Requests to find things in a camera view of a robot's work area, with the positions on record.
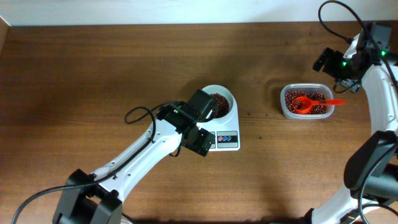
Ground clear plastic container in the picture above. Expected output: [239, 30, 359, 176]
[280, 83, 335, 119]

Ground white metal bowl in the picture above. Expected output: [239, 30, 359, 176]
[203, 85, 233, 119]

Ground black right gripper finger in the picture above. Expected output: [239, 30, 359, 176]
[335, 79, 361, 93]
[312, 48, 331, 72]

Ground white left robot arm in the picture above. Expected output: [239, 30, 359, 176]
[52, 90, 218, 223]

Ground white digital kitchen scale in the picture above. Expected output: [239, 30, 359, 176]
[197, 85, 240, 152]

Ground red beans in bowl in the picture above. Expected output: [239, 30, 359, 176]
[211, 93, 229, 118]

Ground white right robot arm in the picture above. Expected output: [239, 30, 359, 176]
[304, 22, 397, 223]

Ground red plastic scoop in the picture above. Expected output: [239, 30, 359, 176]
[292, 96, 346, 114]

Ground red adzuki beans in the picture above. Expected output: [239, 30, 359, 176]
[284, 90, 328, 114]

